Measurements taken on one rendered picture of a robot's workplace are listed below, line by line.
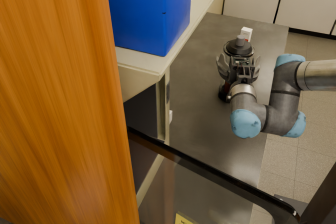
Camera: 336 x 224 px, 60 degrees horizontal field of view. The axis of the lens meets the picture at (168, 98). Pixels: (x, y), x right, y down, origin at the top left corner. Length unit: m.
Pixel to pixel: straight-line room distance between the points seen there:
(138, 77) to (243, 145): 0.72
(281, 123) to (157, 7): 0.55
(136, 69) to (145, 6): 0.08
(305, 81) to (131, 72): 0.52
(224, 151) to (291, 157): 1.35
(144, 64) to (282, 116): 0.52
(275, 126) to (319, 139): 1.73
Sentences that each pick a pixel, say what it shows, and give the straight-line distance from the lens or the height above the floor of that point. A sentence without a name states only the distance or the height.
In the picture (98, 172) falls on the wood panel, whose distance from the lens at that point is 0.42.
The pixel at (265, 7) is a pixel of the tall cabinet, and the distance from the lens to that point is 3.67.
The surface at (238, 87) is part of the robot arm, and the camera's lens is 0.85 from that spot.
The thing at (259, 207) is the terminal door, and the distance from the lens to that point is 0.42.
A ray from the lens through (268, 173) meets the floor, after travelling 2.18.
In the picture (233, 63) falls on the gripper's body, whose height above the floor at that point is 1.21.
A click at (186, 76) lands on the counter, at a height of 0.94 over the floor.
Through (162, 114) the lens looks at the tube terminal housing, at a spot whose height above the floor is 1.09.
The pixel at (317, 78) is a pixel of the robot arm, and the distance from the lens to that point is 0.77.
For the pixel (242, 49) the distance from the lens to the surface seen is 1.04.
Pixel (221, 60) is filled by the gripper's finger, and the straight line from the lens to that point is 1.00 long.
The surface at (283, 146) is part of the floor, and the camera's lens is 2.37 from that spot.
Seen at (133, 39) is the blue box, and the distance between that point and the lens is 0.39.
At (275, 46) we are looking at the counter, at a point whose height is 0.94.
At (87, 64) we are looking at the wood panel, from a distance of 0.28.
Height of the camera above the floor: 1.72
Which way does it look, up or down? 42 degrees down
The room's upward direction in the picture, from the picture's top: straight up
